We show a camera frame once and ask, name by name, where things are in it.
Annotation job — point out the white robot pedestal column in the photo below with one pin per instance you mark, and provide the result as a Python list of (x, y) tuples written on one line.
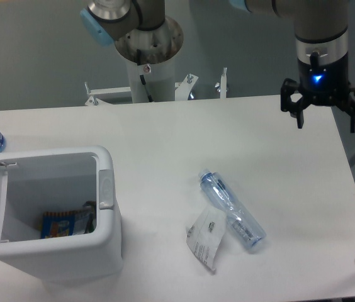
[(151, 53)]

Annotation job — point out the clear plastic water bottle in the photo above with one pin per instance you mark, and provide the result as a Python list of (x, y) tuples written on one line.
[(240, 221)]

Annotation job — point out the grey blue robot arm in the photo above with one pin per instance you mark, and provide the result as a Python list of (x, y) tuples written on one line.
[(321, 27)]

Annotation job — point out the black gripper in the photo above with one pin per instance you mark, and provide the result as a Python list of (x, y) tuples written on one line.
[(326, 85)]

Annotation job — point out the white plastic trash can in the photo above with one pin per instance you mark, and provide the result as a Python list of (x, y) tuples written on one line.
[(56, 180)]

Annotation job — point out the colourful snack packet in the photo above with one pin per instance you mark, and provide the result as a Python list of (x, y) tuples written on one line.
[(69, 223)]

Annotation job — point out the white metal table bracket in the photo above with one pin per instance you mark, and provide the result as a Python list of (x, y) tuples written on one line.
[(165, 89)]

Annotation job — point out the clear printed plastic wrapper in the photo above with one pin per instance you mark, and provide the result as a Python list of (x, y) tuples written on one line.
[(205, 235)]

